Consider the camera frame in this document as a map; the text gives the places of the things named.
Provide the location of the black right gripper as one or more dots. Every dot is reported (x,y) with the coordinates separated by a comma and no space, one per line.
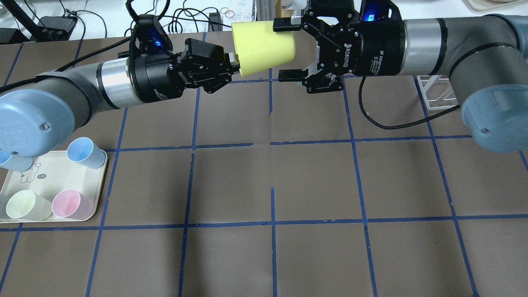
(376,47)

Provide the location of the pink plastic cup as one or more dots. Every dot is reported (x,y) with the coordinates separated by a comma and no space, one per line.
(72,204)

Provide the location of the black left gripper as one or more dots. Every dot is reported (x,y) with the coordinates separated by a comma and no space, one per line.
(153,80)

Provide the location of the light blue outer cup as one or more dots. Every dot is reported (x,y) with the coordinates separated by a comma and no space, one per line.
(15,162)

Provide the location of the yellow plastic cup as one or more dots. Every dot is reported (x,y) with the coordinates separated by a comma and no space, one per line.
(259,48)

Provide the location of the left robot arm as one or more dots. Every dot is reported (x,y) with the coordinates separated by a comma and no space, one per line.
(36,119)

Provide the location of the cream serving tray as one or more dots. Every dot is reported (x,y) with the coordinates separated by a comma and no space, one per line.
(50,174)

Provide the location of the blue cup near tray corner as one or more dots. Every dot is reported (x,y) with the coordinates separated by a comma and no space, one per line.
(85,152)

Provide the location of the pale green plastic cup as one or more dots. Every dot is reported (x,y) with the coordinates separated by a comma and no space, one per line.
(28,205)

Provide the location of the white wire cup rack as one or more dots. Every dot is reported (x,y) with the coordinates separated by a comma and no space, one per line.
(436,92)

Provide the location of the black power adapter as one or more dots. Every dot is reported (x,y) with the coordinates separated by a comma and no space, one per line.
(57,28)

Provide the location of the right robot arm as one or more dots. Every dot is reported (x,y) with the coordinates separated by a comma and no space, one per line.
(484,58)

